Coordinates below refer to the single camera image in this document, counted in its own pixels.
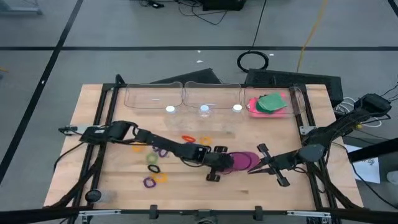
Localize clear plastic bin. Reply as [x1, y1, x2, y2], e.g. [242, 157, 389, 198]
[243, 86, 307, 119]
[124, 81, 185, 110]
[183, 81, 243, 110]

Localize white cables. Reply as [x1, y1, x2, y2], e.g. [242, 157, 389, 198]
[334, 96, 383, 128]

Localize black cable coil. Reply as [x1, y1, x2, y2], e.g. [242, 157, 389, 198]
[236, 50, 270, 73]

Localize white object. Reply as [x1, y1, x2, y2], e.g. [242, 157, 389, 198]
[386, 170, 398, 186]

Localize green coil wristband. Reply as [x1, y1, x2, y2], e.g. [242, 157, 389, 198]
[145, 152, 159, 165]

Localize black power cable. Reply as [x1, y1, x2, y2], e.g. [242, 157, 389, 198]
[53, 141, 87, 174]

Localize black flat panel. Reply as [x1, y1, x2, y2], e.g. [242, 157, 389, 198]
[150, 67, 222, 85]

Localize yellow cable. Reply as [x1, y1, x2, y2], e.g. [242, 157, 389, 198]
[295, 0, 330, 74]

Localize silver frame bracket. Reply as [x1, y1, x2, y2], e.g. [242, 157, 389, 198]
[78, 209, 123, 217]
[285, 210, 332, 218]

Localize magenta cloth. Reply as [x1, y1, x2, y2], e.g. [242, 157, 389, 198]
[222, 151, 261, 174]

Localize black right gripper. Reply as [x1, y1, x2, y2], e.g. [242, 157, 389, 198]
[248, 142, 304, 188]

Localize black table clamp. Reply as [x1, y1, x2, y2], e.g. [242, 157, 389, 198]
[148, 203, 160, 221]
[252, 205, 264, 222]

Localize pink cloth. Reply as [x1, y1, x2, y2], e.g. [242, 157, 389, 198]
[248, 92, 289, 119]

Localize black round disc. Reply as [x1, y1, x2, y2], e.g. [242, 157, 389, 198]
[84, 188, 119, 204]

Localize black perforated case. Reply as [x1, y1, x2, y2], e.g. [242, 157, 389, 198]
[244, 68, 345, 108]

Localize long black cable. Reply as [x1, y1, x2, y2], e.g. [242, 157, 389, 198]
[250, 0, 268, 53]

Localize tangled black cables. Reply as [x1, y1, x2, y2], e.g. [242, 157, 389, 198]
[136, 0, 233, 26]

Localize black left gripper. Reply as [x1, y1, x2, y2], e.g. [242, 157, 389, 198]
[203, 144, 234, 183]

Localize black beam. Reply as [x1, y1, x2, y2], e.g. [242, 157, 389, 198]
[347, 138, 398, 163]

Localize clear bottle white cap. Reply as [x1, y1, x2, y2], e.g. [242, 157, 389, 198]
[163, 104, 183, 131]
[196, 103, 215, 130]
[230, 103, 246, 128]

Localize black metal table frame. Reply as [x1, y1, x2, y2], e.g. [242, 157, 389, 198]
[0, 73, 398, 224]

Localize grey metal base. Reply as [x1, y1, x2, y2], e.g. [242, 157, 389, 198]
[0, 0, 42, 16]

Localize light green cloth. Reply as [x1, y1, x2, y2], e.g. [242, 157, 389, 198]
[257, 92, 289, 112]

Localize black box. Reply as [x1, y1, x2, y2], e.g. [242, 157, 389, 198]
[201, 0, 248, 12]

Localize black floor cable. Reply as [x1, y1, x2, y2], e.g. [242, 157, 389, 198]
[351, 161, 398, 210]

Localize dark green cloth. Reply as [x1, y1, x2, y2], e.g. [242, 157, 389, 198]
[256, 95, 274, 114]

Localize white paper sheet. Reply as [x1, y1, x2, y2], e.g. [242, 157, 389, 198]
[344, 143, 382, 185]

